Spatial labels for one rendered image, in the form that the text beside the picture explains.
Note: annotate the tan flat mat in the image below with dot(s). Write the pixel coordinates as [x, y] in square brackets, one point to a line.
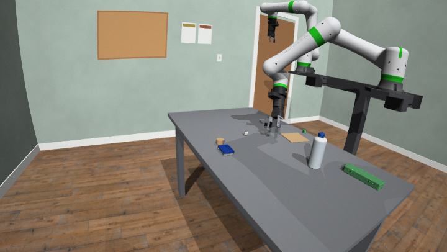
[294, 137]

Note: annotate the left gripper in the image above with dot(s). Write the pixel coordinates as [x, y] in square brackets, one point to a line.
[278, 103]

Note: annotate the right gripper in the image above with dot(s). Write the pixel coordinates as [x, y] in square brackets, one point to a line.
[271, 28]

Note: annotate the grey bottle with blue cap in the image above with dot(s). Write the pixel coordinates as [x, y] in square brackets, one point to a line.
[317, 151]

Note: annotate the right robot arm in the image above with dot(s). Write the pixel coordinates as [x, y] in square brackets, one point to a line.
[311, 14]

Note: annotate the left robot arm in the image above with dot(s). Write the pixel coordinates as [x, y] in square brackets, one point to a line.
[392, 60]

